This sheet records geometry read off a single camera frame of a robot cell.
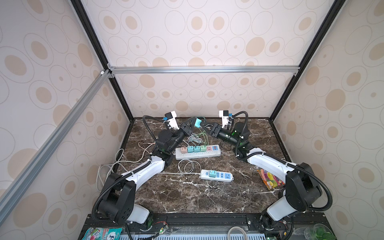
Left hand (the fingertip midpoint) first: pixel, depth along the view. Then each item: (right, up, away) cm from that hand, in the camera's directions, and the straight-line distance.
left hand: (198, 117), depth 70 cm
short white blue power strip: (+14, -33, +17) cm, 40 cm away
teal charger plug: (-1, -17, +24) cm, 30 cm away
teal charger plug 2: (+8, -30, +13) cm, 34 cm away
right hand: (+2, -4, +3) cm, 5 cm away
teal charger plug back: (-1, -2, +2) cm, 3 cm away
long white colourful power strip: (+9, -20, +27) cm, 35 cm away
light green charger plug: (+3, -17, +24) cm, 30 cm away
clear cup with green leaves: (+55, -52, -3) cm, 75 cm away
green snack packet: (-46, -53, -2) cm, 71 cm away
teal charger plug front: (-5, -18, +24) cm, 30 cm away
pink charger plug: (-9, -18, +23) cm, 30 cm away
